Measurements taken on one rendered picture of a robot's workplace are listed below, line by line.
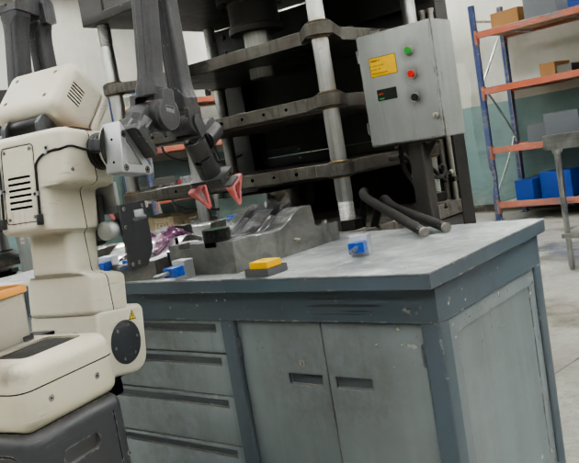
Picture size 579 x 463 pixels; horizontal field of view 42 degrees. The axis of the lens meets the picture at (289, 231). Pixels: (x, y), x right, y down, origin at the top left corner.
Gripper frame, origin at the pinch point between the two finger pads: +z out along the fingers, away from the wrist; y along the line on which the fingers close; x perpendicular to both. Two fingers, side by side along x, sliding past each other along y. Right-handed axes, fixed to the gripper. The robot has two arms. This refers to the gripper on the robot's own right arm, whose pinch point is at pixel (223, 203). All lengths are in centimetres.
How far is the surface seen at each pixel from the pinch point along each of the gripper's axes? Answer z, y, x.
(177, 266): 12.5, 16.7, 9.7
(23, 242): 143, 369, -225
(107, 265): 12.6, 45.3, 5.4
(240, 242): 12.6, 0.3, 0.7
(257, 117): 18, 37, -94
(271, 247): 21.8, -2.2, -8.4
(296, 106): 15, 17, -91
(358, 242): 18.4, -32.6, -1.7
